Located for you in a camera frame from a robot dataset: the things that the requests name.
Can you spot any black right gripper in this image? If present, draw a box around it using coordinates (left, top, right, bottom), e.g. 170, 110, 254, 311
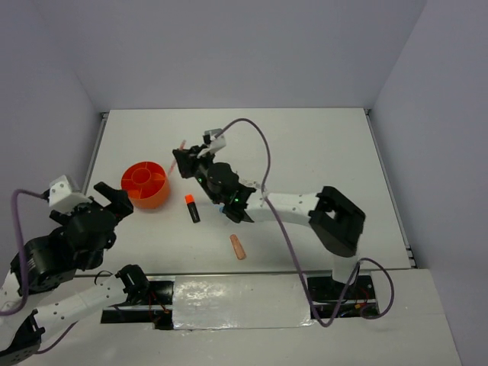
174, 144, 222, 205

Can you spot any orange clear pen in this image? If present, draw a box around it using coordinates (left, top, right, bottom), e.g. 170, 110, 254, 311
167, 140, 186, 177

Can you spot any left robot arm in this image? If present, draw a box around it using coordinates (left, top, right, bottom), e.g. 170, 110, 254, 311
1, 175, 149, 365

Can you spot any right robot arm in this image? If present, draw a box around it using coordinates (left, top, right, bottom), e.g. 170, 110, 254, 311
172, 146, 366, 298

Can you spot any orange round pen holder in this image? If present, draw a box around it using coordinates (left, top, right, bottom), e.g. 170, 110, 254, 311
120, 162, 171, 210

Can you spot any orange highlighter black body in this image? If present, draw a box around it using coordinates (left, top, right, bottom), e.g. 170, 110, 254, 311
185, 194, 201, 223

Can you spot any salmon pink eraser stick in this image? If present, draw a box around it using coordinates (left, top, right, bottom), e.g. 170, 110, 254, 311
230, 234, 247, 260

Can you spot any silver foil covered plate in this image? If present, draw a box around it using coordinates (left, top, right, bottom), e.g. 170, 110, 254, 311
172, 274, 313, 330

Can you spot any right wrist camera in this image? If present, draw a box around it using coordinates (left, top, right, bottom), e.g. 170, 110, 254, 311
197, 128, 226, 158

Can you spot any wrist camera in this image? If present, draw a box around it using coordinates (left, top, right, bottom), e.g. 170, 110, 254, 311
47, 175, 92, 214
197, 128, 226, 158

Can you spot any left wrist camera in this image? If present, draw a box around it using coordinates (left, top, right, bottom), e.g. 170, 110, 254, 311
47, 175, 92, 214

